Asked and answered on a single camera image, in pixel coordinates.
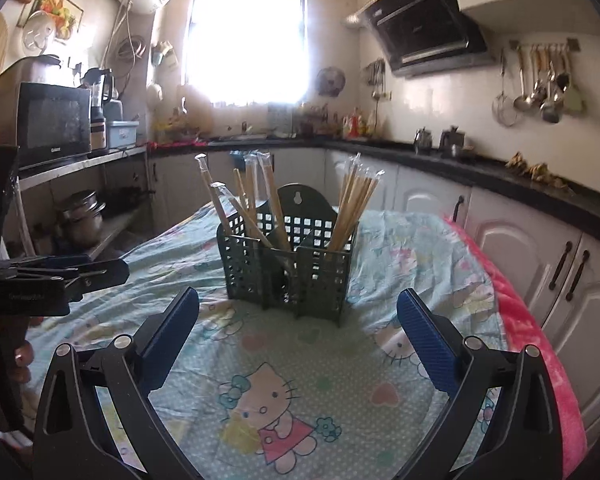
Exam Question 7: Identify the row of hanging kitchen utensils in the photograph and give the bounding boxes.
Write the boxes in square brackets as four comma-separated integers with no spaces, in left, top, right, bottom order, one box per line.
[492,37,586,128]

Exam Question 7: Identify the set of bamboo chopsticks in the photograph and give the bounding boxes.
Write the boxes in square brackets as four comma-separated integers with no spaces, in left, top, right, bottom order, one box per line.
[195,152,386,281]

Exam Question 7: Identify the black kitchen countertop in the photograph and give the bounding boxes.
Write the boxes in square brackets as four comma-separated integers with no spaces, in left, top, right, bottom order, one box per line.
[147,135,600,246]

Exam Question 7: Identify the metal shelf rack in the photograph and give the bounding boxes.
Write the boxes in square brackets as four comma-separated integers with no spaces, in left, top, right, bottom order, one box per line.
[0,145,151,271]

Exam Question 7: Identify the fruit wall picture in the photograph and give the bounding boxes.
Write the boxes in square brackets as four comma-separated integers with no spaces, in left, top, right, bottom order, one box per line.
[17,0,84,41]

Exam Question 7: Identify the round glass lid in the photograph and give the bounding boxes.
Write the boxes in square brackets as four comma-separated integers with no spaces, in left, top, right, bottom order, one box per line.
[22,10,56,56]

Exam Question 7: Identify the cartoon cat printed tablecloth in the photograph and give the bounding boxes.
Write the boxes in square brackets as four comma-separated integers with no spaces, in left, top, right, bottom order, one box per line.
[22,207,508,480]

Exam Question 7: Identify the stack of steel pots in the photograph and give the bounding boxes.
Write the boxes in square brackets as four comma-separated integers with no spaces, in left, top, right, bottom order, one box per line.
[55,190,107,248]

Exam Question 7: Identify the person's left hand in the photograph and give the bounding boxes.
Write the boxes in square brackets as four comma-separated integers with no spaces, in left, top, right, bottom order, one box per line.
[6,339,36,387]

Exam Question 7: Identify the bright kitchen window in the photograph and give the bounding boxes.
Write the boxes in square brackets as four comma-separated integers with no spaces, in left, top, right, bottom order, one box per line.
[185,0,308,106]

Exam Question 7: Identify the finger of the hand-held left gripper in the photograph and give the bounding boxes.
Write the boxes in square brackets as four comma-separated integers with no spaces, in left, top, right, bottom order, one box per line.
[27,255,95,272]
[55,259,131,292]

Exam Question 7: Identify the dark bottle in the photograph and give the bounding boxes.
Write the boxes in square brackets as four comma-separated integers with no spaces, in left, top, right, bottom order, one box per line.
[90,105,108,153]

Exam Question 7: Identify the black blender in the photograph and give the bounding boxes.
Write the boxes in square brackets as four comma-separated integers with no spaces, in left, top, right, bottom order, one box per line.
[82,66,115,108]

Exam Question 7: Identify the white hoses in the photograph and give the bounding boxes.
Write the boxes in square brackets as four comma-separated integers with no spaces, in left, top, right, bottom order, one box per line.
[102,0,148,96]

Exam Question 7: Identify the grey-blue plastic box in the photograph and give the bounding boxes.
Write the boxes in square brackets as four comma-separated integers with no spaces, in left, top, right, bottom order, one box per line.
[106,120,141,150]

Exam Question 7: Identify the pile of ginger roots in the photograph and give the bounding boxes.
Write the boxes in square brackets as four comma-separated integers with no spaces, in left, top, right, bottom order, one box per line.
[505,151,576,193]

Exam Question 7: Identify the small grey drawer organizer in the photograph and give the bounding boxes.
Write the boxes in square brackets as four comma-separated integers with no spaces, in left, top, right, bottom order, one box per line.
[267,104,295,137]

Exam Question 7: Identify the small hanging metal tools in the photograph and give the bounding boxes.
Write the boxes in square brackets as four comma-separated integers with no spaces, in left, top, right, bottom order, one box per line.
[365,58,387,101]

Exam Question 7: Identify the pink blanket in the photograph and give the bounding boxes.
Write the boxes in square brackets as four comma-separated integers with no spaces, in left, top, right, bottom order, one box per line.
[442,215,588,466]

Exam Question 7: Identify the small wall fan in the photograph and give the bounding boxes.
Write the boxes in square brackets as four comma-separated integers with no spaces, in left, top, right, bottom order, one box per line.
[316,66,346,97]

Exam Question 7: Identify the dark green plastic utensil holder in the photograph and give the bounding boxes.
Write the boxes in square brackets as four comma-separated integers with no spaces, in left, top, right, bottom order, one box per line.
[216,183,359,328]

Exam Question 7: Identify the group of condiment bottles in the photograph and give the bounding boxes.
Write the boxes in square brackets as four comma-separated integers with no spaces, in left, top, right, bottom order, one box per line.
[342,107,376,138]

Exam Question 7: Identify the metal canister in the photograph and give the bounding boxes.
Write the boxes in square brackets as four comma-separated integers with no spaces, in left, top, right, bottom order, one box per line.
[440,126,466,158]

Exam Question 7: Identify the Hello Kitty tablecloth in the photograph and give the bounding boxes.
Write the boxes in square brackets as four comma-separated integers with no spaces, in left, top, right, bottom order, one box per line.
[147,145,600,436]

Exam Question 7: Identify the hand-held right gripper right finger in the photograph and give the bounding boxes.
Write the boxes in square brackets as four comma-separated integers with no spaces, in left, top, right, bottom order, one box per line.
[396,288,566,480]

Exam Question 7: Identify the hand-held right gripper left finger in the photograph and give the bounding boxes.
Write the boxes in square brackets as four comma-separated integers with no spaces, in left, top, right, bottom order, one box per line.
[32,287,206,480]

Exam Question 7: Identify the pale plastic container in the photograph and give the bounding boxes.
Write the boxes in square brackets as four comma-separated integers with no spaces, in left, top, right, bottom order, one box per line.
[177,85,213,136]

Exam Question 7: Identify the black range hood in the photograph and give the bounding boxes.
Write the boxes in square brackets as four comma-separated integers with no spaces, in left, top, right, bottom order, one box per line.
[362,0,496,78]

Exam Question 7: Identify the black microwave oven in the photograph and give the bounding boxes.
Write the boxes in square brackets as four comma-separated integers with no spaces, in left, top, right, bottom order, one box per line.
[17,82,93,168]

